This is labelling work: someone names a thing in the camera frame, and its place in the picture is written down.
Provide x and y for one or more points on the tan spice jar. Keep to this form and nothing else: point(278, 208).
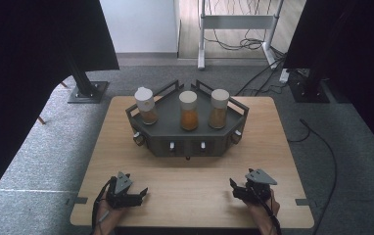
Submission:
point(218, 109)

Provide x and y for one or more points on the spice jar with spout lid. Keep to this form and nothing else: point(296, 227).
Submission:
point(146, 106)

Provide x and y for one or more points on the black stand with base plate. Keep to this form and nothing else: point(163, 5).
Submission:
point(309, 91)
point(88, 93)

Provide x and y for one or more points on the person's right hand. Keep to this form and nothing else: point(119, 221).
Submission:
point(263, 213)

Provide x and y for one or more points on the wooden furniture leg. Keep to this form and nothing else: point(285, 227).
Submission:
point(41, 120)
point(63, 84)

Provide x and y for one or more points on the black corner shelf rack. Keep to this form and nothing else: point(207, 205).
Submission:
point(168, 120)

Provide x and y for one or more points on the white power strip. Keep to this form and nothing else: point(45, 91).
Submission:
point(284, 75)

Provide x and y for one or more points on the black curtain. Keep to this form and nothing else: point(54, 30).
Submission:
point(354, 49)
point(28, 81)

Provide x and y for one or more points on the white metal stand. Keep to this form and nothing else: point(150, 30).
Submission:
point(237, 22)

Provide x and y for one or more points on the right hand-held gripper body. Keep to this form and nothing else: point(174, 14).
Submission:
point(258, 186)

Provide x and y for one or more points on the person's left hand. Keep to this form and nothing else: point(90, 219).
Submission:
point(108, 218)

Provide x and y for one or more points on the orange spice jar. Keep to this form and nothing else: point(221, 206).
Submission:
point(188, 112)

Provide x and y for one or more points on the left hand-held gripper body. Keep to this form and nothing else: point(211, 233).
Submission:
point(119, 192)

